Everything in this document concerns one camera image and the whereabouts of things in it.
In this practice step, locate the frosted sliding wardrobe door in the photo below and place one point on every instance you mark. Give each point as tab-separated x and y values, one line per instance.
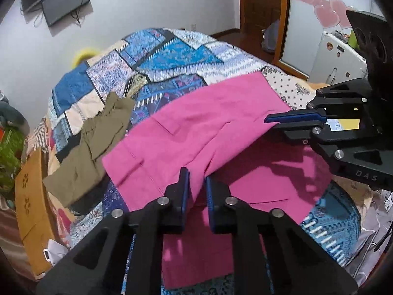
307	33

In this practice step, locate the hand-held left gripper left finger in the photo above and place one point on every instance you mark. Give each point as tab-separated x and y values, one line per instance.
184	190

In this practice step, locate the grey backpack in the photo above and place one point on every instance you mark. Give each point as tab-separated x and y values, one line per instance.
271	37

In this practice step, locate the olive green pants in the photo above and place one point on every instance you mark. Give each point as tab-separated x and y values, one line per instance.
92	147

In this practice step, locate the blue patchwork blanket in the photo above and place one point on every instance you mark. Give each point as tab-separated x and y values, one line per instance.
181	52

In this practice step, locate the yellow round object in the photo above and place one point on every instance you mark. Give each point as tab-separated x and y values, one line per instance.
82	56

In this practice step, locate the white charger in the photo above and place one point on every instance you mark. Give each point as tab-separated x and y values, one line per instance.
54	253

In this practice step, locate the pink pants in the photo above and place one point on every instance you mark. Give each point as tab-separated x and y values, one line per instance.
196	119

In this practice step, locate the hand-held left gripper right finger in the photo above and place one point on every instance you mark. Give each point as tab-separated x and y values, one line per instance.
210	196

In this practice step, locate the grey printed cloth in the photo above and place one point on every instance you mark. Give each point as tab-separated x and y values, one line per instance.
373	221

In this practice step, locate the brown wooden door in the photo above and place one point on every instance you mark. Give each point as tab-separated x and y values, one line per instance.
261	3

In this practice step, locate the green patterned bag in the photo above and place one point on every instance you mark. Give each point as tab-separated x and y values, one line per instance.
10	156

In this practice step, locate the pink heart stickers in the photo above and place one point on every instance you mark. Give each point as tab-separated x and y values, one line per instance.
331	12

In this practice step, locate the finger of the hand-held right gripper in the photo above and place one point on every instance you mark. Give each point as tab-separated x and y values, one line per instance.
297	121
294	115

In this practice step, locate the white dotted sheet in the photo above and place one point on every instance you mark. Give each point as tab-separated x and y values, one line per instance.
287	87

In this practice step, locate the grey plush toy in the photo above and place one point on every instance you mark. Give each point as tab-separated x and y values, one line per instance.
12	113

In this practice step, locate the wooden footboard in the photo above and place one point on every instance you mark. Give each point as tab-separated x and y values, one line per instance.
33	209

